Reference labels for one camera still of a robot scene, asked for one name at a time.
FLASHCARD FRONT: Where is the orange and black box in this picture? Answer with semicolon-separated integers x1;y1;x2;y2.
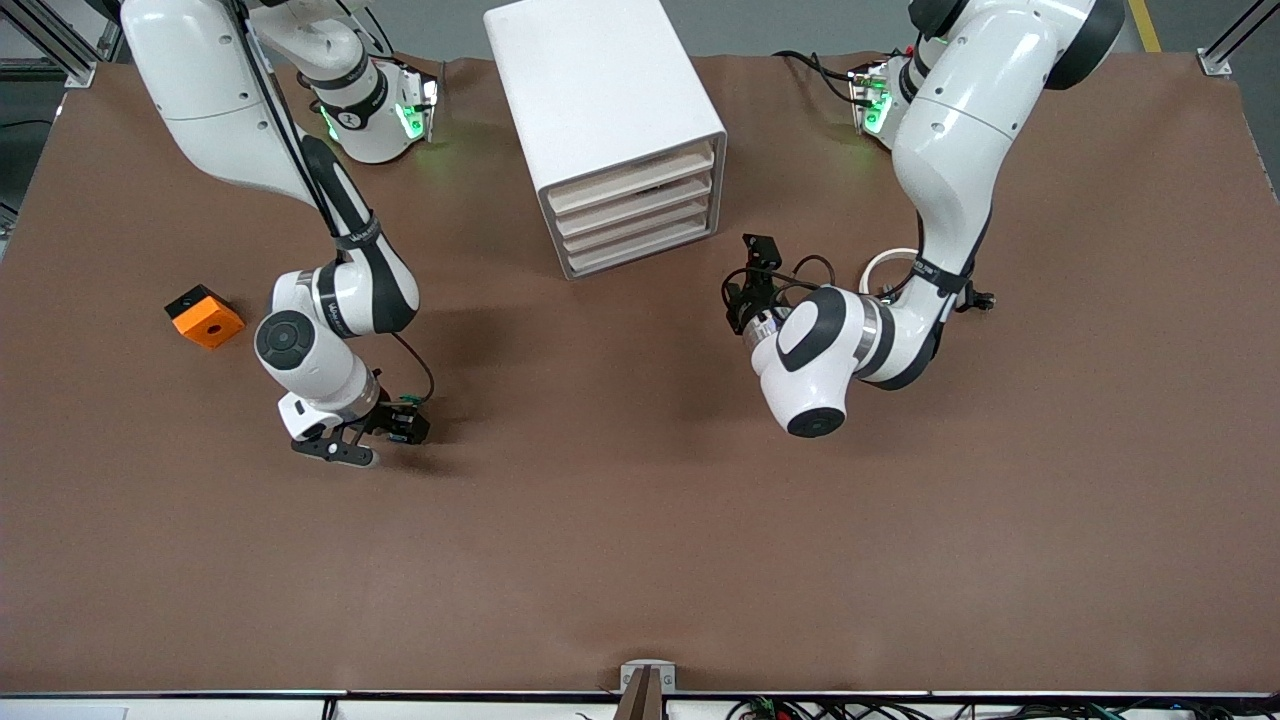
165;285;246;350

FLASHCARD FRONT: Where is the brown table mat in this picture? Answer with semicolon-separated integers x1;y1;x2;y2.
0;50;1280;696

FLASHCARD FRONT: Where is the black table edge strip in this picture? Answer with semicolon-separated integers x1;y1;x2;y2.
0;688;1280;701

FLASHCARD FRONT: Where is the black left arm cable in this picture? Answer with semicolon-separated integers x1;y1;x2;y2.
725;254;837;301

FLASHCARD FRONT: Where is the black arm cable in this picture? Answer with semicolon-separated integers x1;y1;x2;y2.
725;254;837;301
228;0;437;406

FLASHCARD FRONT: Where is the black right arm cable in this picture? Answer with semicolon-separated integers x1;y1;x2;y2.
228;0;437;406

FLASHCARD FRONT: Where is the white curved plastic ring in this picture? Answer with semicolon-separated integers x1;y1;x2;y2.
860;248;919;298

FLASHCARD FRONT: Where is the black base cable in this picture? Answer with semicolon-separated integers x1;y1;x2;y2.
775;48;863;106

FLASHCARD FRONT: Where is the metal bracket with strut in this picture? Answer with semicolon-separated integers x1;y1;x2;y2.
620;660;678;720

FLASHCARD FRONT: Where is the tangled cable bundle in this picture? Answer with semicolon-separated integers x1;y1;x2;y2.
725;697;1280;720

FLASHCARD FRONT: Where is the aluminium frame profile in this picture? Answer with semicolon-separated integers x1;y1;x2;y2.
0;0;126;89
1198;0;1280;78

